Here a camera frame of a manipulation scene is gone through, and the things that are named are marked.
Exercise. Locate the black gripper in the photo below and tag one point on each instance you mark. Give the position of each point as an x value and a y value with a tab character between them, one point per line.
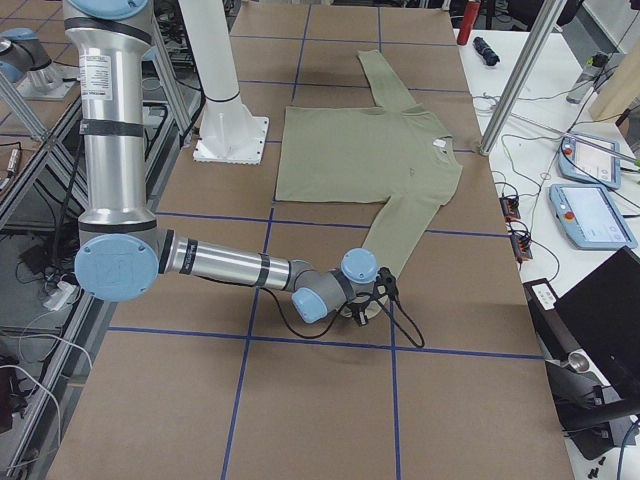
358	313

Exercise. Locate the olive green long-sleeve shirt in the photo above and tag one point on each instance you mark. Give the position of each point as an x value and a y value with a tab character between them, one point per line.
381	154

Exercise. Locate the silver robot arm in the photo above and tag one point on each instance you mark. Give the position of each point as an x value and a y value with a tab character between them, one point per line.
122	249
22	52

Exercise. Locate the orange electronics board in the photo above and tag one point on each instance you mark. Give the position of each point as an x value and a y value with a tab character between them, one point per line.
510	208

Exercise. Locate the black monitor box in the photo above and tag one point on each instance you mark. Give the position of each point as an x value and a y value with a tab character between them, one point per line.
592	336

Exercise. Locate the near teach pendant tablet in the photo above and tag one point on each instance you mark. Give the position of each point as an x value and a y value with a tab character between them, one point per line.
590	218

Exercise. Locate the teach pendant tablet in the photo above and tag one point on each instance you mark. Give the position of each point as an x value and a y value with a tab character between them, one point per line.
590	218
590	160

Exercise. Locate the far teach pendant tablet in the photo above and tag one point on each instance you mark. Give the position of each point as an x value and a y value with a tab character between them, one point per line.
590	160

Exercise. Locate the red bottle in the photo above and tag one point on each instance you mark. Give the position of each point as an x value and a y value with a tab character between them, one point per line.
469	18

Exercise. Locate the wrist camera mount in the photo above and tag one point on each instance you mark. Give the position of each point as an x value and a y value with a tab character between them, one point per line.
386	284

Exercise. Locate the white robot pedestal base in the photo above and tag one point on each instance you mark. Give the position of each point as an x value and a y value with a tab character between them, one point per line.
228	132

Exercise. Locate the aluminium frame post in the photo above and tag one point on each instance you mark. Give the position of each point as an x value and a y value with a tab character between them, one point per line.
536	40

